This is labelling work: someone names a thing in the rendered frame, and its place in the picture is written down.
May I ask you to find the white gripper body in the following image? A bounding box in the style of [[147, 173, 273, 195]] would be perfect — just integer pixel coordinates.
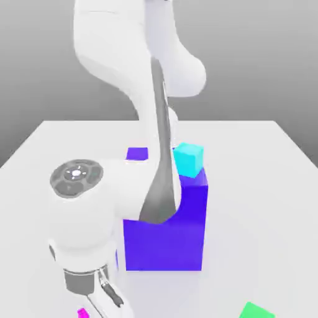
[[85, 289, 137, 318]]

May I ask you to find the small green cube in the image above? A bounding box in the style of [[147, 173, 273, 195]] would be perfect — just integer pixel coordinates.
[[238, 301, 276, 318]]

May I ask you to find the small cyan cube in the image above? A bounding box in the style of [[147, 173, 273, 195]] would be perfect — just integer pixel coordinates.
[[173, 142, 204, 179]]

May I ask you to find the large blue box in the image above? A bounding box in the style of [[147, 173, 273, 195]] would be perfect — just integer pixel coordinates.
[[123, 147, 209, 272]]

